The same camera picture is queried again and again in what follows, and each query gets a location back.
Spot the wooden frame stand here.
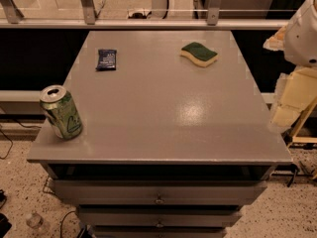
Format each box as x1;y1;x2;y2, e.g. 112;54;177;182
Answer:
287;97;317;147

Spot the dark blue snack packet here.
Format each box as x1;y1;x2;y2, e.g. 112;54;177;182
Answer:
96;49;117;71

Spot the grey metal rail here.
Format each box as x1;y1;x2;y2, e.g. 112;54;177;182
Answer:
0;19;288;31

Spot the grey drawer cabinet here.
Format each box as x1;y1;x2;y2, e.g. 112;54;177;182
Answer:
27;30;294;238

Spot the clear plastic bottle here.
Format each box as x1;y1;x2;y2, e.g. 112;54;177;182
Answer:
26;212;50;235

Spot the black floor cable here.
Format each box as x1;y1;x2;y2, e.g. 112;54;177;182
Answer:
0;116;43;161

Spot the grey drawer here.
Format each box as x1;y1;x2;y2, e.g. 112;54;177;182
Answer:
77;207;242;228
94;227;226;238
53;180;266;205

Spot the green and yellow sponge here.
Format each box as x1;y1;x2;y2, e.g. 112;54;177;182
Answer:
180;42;218;67

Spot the bottom grey drawer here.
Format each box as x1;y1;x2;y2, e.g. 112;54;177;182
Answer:
94;227;226;238

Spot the green soda can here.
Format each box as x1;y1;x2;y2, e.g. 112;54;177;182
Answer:
40;85;82;140

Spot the middle grey drawer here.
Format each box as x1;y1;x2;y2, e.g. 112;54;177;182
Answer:
77;207;242;228

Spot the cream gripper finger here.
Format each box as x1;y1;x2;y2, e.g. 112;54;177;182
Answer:
270;66;317;128
263;26;286;52

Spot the top grey drawer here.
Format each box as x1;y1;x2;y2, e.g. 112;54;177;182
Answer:
53;180;266;205

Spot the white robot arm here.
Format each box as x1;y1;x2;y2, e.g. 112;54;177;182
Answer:
264;0;317;133

